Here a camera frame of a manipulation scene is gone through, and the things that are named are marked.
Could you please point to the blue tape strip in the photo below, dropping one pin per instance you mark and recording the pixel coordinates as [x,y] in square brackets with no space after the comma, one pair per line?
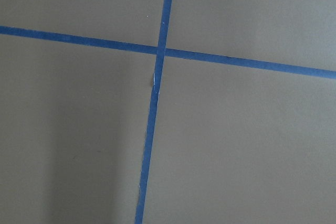
[78,40]
[151,119]

